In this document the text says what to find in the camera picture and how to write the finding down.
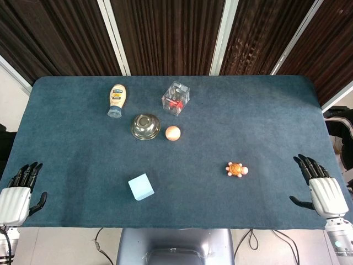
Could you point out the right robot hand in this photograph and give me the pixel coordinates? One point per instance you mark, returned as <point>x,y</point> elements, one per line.
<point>326,193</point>

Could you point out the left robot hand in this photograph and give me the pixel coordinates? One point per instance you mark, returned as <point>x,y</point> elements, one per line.
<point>13,200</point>

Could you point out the orange toy turtle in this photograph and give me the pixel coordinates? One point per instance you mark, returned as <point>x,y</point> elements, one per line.
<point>236,169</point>

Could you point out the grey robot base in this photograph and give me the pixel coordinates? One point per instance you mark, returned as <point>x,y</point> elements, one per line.
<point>175,247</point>

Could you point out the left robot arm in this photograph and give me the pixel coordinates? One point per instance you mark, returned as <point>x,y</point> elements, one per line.
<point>7,243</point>

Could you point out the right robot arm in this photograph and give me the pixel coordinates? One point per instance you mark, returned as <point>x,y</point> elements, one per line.
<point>339,240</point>

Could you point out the mayonnaise squeeze bottle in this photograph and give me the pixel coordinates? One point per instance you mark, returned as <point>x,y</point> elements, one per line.
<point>117,99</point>

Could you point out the black chair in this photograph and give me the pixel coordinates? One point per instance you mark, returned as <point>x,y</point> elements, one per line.
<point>6,149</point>

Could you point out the black white jacket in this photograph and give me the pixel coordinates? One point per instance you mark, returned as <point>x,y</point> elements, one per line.
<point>340,135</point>

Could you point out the light blue foam cube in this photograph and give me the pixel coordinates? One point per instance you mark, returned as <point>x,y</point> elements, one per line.
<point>141,186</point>

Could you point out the steel bowl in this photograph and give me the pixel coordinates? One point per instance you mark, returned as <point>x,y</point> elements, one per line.
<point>145,126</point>

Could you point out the blue table cloth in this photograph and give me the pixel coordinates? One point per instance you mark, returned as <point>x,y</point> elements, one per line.
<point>176,171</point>

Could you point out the wooden ball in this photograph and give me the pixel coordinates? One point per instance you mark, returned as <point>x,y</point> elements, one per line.
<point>173,133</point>

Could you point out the clear plastic box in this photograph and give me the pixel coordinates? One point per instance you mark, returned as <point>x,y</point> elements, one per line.
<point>176,98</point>

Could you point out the white partition post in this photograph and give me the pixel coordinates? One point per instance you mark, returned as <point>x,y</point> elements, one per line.
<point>296,37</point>
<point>223,37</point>
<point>15,76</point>
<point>113,37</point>

